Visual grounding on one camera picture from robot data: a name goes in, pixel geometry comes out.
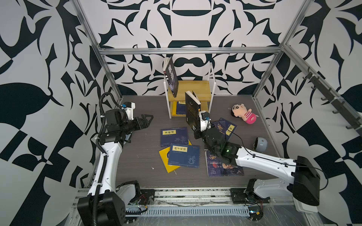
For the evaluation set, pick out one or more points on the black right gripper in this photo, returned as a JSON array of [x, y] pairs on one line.
[[199, 134]]

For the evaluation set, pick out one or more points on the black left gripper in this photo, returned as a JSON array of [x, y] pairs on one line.
[[138, 126]]

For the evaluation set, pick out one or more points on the blue book with yellow label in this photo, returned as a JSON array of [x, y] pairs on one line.
[[180, 108]]

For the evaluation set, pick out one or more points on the black deer antler book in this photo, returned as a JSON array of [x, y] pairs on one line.
[[193, 107]]

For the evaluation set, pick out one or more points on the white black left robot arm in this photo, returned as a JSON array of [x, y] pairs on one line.
[[105, 203]]

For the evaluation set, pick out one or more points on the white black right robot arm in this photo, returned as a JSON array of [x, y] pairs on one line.
[[296, 177]]

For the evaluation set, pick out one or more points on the blue book under front stack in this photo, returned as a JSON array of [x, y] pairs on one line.
[[174, 136]]

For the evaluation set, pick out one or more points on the purple old man book upper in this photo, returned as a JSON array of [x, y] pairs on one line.
[[220, 125]]

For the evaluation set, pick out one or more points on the purple old man book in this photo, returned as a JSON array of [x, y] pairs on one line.
[[220, 125], [217, 169]]

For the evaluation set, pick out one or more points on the small blue book yellow label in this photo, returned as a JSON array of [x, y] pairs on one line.
[[229, 128]]

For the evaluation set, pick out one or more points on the purple old man book lower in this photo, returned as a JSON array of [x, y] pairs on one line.
[[217, 169]]

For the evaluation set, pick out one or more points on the light blue glasses case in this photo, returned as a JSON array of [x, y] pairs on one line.
[[128, 138]]

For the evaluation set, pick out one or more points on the yellow cartoon book on shelf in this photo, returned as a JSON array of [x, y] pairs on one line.
[[174, 108]]

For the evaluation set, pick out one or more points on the blue book beige label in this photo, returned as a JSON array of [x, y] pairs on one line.
[[184, 155]]

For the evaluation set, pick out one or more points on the yellow cartoon book on table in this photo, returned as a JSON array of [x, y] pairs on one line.
[[164, 153]]

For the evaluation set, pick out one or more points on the plush doll pink shorts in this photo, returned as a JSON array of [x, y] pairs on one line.
[[240, 111]]

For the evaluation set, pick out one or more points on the white grey round speaker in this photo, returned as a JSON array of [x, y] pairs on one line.
[[260, 145]]

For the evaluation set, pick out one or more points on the black book standing on shelf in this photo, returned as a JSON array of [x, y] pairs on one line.
[[170, 75]]

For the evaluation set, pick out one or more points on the white wooden two-tier shelf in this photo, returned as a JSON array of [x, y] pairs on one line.
[[204, 90]]

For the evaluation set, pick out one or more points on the white power box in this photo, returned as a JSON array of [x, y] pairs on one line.
[[302, 207]]

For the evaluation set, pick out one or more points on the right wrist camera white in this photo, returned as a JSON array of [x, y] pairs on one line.
[[204, 118]]

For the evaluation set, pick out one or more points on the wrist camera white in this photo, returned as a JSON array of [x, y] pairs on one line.
[[204, 118], [129, 109]]

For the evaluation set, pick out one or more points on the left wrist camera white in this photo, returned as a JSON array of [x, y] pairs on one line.
[[129, 109]]

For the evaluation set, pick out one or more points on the black wall hook rail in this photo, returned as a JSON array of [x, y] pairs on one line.
[[342, 107]]

